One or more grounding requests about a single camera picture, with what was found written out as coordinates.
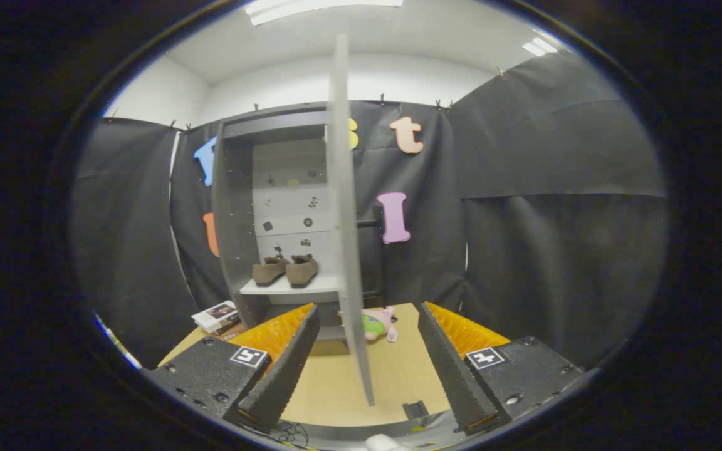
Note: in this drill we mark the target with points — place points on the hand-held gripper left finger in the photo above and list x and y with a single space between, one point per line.
286 379

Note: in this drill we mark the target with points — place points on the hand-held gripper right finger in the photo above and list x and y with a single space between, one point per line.
452 379

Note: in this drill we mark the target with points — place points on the brown fuzzy shoe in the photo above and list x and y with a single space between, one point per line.
268 272
302 270

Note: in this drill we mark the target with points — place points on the dark grey shoe cabinet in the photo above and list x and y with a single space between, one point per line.
229 250

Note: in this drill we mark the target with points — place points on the small black block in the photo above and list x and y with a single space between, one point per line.
415 410

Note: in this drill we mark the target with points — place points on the brown book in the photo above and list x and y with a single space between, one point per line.
232 331

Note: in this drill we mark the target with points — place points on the pink green plush toy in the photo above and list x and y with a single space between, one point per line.
376 326

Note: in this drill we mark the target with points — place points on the white book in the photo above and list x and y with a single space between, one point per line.
214 313

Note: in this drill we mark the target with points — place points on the black backdrop cloth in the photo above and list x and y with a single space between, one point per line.
555 250

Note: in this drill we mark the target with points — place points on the long ceiling light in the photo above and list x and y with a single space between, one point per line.
311 7

